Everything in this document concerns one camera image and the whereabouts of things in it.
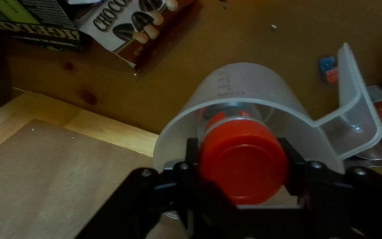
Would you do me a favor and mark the clear plastic measuring jug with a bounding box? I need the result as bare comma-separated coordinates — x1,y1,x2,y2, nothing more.
151,41,382,175

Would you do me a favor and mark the orange lidded spice container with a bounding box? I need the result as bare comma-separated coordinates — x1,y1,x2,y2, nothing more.
197,108,290,205

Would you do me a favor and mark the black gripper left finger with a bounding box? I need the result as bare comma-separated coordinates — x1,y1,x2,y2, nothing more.
75,138,241,239

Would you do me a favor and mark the small blue cube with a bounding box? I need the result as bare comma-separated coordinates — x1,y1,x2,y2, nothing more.
317,55,336,74

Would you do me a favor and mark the wooden backboard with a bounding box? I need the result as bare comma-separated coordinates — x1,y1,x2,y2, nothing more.
0,90,192,239

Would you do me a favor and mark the brown chocolate box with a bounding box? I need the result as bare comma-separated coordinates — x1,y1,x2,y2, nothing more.
78,0,197,70

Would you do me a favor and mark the small red cube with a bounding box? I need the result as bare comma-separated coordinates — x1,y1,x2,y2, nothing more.
323,67,339,84

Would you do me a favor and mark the green cardboard box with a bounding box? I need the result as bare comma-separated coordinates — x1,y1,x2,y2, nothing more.
0,0,82,49

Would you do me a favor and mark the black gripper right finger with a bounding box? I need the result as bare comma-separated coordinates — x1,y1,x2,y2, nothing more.
238,138,382,239

